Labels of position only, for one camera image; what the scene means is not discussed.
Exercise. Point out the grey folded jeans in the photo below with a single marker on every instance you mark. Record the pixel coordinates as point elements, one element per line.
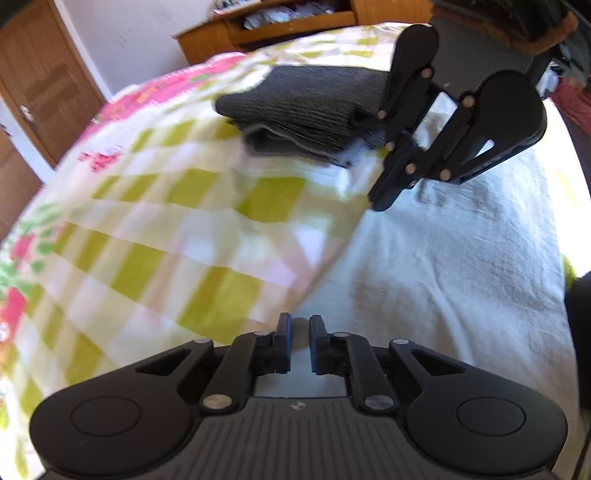
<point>300,106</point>

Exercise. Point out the crumpled printed cloth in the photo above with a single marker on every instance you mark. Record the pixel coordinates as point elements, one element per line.
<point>286,14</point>

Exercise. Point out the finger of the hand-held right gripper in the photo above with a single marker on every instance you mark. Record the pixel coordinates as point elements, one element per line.
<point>406,115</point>
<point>392,184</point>

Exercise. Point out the wooden door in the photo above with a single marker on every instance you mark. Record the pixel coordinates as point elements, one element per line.
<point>46,78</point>

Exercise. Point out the beige pants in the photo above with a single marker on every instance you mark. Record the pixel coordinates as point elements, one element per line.
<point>438,277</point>

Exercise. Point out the dark cloth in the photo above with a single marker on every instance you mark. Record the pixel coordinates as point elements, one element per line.
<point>579,369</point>

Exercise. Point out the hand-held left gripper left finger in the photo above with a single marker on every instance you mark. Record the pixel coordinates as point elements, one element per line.
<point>287,341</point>

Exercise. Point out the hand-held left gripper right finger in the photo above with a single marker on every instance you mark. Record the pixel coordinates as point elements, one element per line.
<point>313,344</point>

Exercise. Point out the wooden nightstand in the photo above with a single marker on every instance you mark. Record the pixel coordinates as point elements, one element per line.
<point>217,39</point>

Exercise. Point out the red cloth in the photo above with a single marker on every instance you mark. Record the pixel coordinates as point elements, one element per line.
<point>575,108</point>

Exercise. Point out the wooden wardrobe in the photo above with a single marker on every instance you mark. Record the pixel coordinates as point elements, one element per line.
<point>16,184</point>

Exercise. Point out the printed checkered bedsheet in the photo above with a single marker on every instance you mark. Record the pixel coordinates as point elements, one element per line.
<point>161,207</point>

